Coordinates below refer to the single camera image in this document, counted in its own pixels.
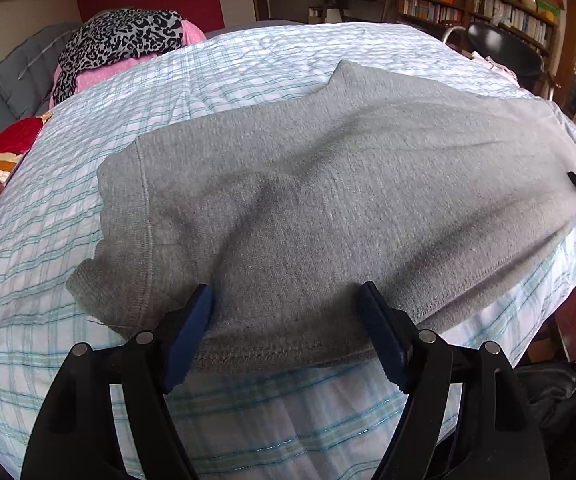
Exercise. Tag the pink polka dot cloth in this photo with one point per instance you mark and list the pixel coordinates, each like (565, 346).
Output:
(102, 77)

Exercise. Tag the black bag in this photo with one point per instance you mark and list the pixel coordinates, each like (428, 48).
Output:
(558, 400)

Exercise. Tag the red patterned blanket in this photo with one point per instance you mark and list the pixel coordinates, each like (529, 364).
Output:
(12, 145)

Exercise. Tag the leopard print cloth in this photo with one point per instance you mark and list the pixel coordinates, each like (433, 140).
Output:
(117, 35)

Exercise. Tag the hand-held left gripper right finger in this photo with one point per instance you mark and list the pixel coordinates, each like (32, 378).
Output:
(378, 325)

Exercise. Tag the plaid bed blanket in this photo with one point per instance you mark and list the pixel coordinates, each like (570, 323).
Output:
(42, 260)

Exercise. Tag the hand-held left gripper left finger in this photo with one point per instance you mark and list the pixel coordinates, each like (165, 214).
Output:
(195, 320)

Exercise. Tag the black chair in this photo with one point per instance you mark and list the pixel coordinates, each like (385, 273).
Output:
(508, 52)

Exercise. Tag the wooden bookshelf with books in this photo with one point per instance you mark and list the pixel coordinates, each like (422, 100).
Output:
(468, 5)

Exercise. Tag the grey padded cushion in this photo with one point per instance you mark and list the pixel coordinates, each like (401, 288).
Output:
(22, 80)

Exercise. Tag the grey sweatshirt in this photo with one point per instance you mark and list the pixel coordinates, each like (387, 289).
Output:
(318, 185)

